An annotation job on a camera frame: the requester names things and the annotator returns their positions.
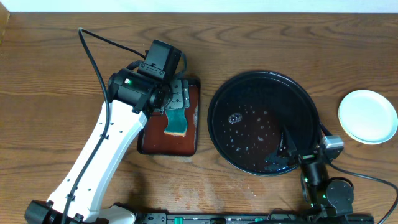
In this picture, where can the pale green plate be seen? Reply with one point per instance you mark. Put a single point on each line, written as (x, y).
(367, 117)

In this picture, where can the green yellow sponge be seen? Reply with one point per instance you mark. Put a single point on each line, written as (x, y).
(176, 123)

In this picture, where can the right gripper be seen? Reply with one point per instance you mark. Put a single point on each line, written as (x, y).
(302, 157)

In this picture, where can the rectangular black red tray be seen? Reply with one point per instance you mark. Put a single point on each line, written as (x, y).
(153, 140)

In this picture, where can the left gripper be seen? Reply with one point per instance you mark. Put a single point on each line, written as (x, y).
(183, 95)

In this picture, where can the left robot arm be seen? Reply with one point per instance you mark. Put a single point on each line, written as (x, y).
(132, 95)

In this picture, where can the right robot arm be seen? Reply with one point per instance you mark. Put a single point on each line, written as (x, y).
(329, 196)

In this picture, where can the round black tray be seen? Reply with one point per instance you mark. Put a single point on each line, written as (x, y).
(246, 116)

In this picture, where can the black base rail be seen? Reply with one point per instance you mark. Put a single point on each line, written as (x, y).
(199, 218)

